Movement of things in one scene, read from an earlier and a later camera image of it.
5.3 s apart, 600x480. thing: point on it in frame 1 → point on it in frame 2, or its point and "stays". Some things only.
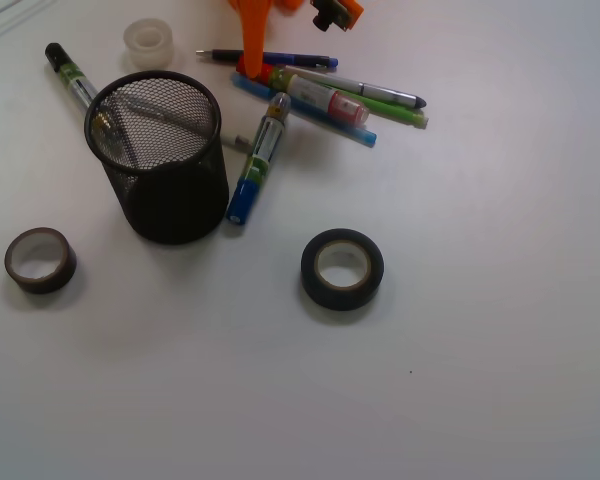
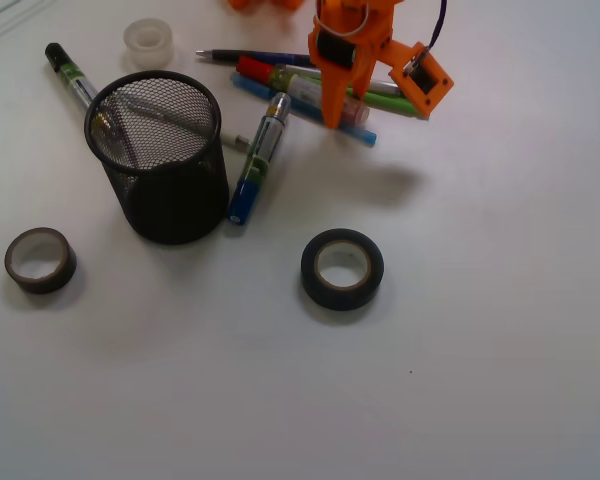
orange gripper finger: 254,18 → 334,88
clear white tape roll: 151,44 stays
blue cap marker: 257,162 stays
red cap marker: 337,106 stays
